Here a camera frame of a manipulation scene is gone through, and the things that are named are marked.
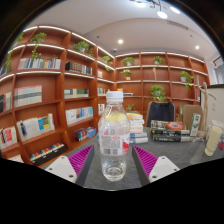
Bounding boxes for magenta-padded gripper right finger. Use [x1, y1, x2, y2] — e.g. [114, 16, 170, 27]
[131, 144, 181, 187]

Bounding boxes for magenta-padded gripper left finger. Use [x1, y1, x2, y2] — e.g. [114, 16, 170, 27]
[44, 144, 96, 188]

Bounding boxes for clear plastic water bottle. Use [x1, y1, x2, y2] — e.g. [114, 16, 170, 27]
[97, 90, 131, 183]

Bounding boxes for stack of dark books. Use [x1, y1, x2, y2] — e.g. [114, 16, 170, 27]
[149, 119, 192, 143]

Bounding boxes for upright green and white carton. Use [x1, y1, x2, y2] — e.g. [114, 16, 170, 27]
[189, 113, 202, 138]

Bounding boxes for cream ceramic mug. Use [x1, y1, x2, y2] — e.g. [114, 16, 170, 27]
[204, 125, 223, 157]

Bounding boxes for tan chair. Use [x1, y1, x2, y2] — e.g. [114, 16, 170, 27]
[182, 104, 204, 131]

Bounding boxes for wooden shelf unit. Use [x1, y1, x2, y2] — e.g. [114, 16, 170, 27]
[0, 24, 211, 168]

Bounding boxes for white partition with dark top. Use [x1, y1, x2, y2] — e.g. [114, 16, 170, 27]
[199, 83, 224, 129]

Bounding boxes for ceiling lamp with round bulbs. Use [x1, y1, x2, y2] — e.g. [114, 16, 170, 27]
[129, 0, 183, 20]

